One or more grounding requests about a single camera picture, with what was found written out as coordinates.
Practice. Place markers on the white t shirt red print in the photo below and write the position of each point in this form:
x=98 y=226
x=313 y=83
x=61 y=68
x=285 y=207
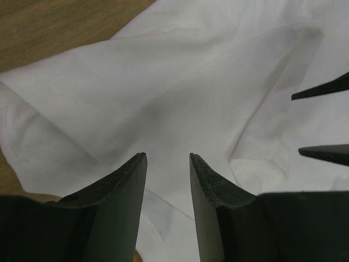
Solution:
x=208 y=77

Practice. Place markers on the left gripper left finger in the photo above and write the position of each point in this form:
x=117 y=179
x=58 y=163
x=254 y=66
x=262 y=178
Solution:
x=97 y=223

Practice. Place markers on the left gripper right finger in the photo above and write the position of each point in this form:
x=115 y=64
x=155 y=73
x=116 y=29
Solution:
x=235 y=225

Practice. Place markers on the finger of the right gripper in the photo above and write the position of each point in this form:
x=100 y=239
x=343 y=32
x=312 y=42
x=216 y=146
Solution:
x=339 y=84
x=337 y=154

